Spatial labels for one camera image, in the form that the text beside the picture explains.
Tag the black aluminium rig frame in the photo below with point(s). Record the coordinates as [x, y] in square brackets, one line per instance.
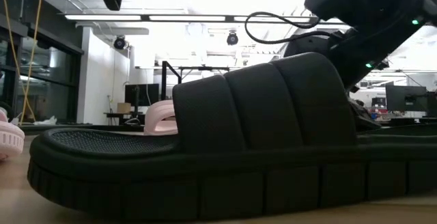
[85, 127]

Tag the dark background desk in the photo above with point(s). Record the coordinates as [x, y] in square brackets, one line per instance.
[112, 114]

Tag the black rubber slide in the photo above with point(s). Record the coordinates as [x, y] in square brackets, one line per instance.
[259, 114]

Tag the black computer monitor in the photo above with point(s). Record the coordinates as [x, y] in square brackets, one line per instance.
[433, 104]
[141, 94]
[406, 97]

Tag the white plastic bag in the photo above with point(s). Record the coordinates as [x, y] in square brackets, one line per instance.
[46, 121]

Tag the pink rubber slide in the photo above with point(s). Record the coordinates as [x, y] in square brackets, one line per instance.
[157, 118]
[10, 142]

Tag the long ceiling light bar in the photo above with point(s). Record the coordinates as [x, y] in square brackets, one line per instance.
[102, 17]

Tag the black ceiling spot lamp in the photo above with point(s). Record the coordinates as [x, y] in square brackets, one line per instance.
[119, 43]
[232, 39]

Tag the cardboard box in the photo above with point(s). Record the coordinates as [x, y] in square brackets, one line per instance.
[123, 108]

